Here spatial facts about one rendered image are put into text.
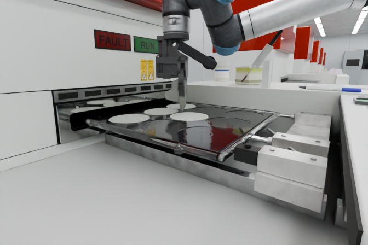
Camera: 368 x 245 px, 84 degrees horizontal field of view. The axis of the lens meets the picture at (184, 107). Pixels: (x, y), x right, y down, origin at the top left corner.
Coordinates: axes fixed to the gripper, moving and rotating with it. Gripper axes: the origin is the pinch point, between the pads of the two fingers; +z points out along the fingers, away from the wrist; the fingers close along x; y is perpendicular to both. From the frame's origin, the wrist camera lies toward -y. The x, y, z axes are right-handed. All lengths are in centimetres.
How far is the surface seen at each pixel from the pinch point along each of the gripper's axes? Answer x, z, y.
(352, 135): 37.9, -4.6, -20.5
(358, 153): 42.4, -4.6, -18.0
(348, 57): -1036, -70, -670
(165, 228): 35.5, 9.4, -1.8
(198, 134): 20.3, 1.5, -5.2
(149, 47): -11.2, -17.9, 13.0
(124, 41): -2.3, -18.8, 18.0
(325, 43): -1152, -148, -616
